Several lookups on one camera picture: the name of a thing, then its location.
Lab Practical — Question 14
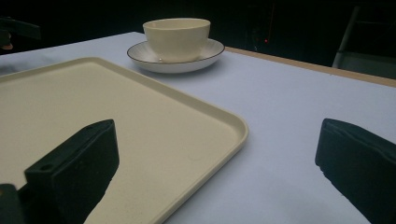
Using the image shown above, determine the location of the grey metal stand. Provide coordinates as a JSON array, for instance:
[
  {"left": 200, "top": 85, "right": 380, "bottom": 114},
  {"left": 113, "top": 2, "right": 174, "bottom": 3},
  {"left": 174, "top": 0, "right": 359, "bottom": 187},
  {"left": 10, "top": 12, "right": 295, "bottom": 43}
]
[{"left": 331, "top": 5, "right": 396, "bottom": 80}]

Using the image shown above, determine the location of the white plate with dark rim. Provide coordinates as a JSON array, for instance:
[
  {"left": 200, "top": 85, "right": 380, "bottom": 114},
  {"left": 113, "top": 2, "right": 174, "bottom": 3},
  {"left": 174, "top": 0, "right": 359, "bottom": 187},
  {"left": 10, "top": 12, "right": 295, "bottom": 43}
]
[{"left": 126, "top": 37, "right": 226, "bottom": 75}]

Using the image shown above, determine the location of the cream plastic tray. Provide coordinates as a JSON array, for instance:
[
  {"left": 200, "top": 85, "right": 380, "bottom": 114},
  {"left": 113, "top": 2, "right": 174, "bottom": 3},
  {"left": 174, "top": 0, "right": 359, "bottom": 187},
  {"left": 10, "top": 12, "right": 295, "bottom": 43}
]
[{"left": 0, "top": 56, "right": 249, "bottom": 224}]

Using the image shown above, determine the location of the cream ceramic bowl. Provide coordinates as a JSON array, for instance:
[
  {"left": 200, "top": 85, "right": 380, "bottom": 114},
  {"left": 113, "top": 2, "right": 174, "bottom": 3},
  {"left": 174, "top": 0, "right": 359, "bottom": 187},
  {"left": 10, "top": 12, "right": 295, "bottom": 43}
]
[{"left": 142, "top": 17, "right": 212, "bottom": 63}]

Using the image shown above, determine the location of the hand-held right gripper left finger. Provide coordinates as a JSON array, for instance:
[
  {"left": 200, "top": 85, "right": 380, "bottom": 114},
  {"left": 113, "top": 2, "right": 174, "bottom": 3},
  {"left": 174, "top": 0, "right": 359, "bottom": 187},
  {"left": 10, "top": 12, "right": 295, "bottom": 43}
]
[{"left": 18, "top": 119, "right": 120, "bottom": 224}]

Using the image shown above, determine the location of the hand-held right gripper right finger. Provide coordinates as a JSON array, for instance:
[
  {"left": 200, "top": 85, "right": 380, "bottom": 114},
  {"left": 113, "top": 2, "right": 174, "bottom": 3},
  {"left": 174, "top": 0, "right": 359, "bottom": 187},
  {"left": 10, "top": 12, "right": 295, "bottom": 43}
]
[{"left": 314, "top": 118, "right": 396, "bottom": 224}]

